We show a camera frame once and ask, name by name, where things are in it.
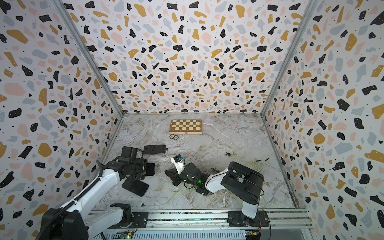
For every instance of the near blue-edged smartphone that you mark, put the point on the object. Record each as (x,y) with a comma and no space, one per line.
(136,187)

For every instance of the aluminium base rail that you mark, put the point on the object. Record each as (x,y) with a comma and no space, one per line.
(269,224)

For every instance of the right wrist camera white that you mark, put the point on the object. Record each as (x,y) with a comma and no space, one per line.
(179,163)

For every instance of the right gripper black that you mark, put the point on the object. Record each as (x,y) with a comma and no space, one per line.
(173,173)

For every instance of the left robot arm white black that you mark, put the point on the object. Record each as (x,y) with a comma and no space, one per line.
(72,220)

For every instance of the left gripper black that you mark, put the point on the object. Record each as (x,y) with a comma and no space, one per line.
(143,161)

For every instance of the right aluminium corner post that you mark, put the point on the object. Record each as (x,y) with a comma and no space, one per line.
(290,54)

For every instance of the wooden chessboard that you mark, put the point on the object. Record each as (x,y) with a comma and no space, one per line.
(186,127)

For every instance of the left aluminium corner post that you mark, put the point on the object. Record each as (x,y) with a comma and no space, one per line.
(65,16)

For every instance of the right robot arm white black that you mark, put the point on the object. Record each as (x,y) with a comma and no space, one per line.
(240,180)

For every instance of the black smartphone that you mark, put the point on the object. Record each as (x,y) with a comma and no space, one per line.
(154,149)
(150,169)

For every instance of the aluminium corner post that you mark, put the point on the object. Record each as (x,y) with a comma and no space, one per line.
(290,54)
(65,16)

